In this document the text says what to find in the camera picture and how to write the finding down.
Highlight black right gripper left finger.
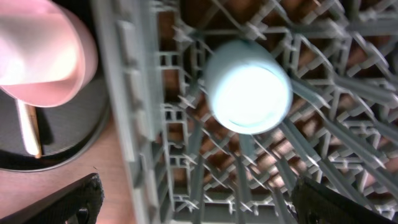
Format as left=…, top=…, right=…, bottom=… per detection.
left=1, top=173, right=104, bottom=224

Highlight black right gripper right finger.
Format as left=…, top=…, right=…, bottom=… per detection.
left=291, top=177, right=395, bottom=224

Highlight light blue plastic cup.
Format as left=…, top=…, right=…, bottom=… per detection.
left=203, top=40, right=293, bottom=134

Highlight grey dishwasher rack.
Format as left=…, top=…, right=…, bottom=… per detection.
left=91, top=0, right=397, bottom=223

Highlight round black tray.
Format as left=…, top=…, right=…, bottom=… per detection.
left=1, top=1, right=110, bottom=172

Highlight white plastic fork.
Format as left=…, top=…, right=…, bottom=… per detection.
left=16, top=100, right=39, bottom=156

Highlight wooden chopstick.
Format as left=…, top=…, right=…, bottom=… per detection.
left=26, top=105, right=42, bottom=159

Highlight pink bowl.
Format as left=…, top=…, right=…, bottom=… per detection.
left=1, top=0, right=98, bottom=108

